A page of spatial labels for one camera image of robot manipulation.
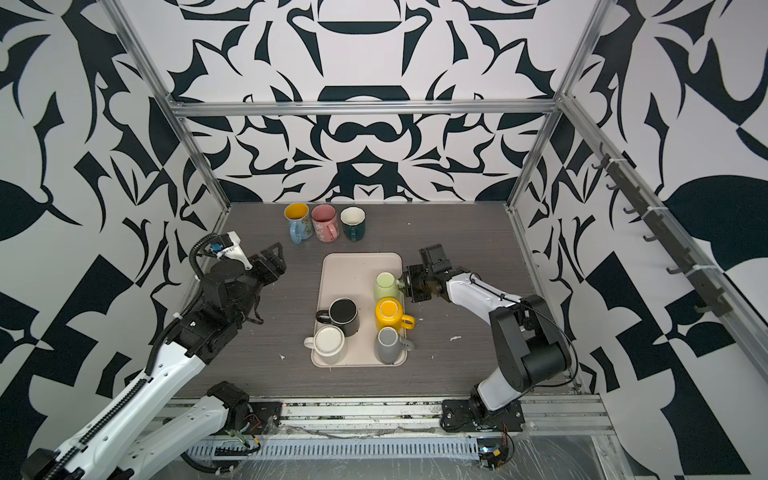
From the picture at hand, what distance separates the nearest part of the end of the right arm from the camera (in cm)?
69

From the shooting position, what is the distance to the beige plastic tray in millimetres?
822

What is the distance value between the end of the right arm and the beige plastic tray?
71 mm
